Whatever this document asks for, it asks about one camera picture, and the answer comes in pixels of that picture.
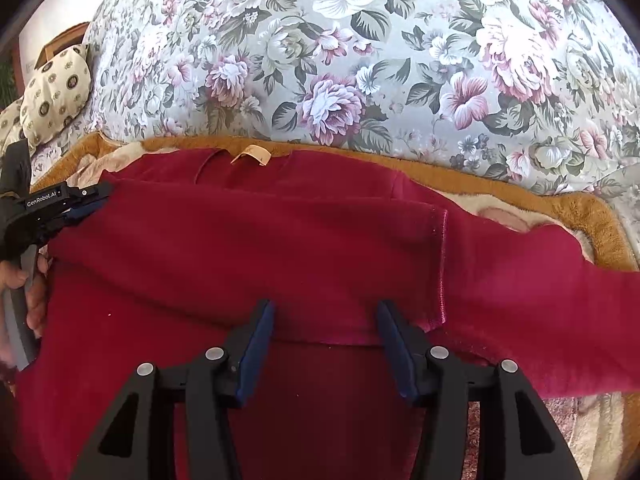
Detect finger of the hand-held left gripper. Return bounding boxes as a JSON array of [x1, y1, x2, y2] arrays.
[[67, 182, 116, 207], [47, 200, 110, 233]]

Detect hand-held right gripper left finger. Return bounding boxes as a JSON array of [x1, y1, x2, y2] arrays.
[[69, 299, 277, 480]]

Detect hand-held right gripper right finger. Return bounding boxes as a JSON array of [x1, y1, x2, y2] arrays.
[[376, 300, 584, 480]]

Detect red sweater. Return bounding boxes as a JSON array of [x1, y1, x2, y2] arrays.
[[15, 147, 640, 480]]

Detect person's left hand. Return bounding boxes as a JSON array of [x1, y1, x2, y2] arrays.
[[0, 252, 52, 367]]

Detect cream patterned pillow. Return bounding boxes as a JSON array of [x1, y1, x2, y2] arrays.
[[20, 42, 93, 151], [0, 97, 32, 157]]

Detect wooden headboard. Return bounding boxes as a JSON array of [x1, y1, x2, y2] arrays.
[[42, 20, 92, 63]]

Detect brown cream plush blanket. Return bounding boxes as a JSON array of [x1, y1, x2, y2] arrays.
[[30, 132, 640, 480]]

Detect floral bedsheet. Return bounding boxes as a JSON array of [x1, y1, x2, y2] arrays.
[[30, 0, 640, 271]]

